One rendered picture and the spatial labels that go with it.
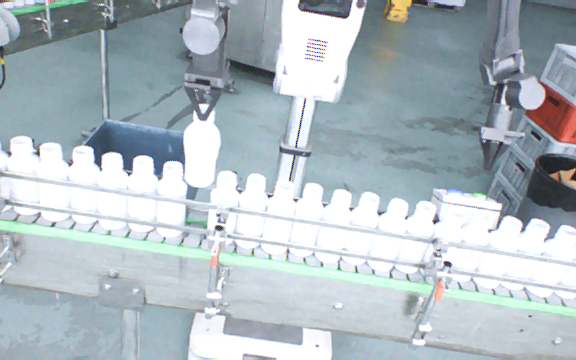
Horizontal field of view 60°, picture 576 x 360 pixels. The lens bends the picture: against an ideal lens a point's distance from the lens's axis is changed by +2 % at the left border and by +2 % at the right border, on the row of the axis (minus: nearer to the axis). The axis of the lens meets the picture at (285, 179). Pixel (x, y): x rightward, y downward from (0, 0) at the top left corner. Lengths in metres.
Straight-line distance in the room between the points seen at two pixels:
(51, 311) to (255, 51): 3.19
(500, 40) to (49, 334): 1.91
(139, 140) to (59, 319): 0.95
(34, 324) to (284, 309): 1.38
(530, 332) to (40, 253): 1.08
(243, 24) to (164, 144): 3.24
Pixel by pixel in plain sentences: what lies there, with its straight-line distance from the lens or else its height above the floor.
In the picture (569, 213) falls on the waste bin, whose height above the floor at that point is 0.51.
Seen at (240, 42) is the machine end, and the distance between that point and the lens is 4.85.
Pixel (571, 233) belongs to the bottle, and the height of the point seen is 1.15.
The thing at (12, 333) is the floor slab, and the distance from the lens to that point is 2.31.
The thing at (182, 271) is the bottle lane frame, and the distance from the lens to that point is 1.11.
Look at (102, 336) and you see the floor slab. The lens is 2.24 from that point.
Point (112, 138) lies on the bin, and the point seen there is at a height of 0.89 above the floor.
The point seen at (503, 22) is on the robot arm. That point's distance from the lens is 1.17.
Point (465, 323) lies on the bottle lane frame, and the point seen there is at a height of 0.91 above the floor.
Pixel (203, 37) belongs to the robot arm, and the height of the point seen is 1.46.
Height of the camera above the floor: 1.69
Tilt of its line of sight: 31 degrees down
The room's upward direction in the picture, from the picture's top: 11 degrees clockwise
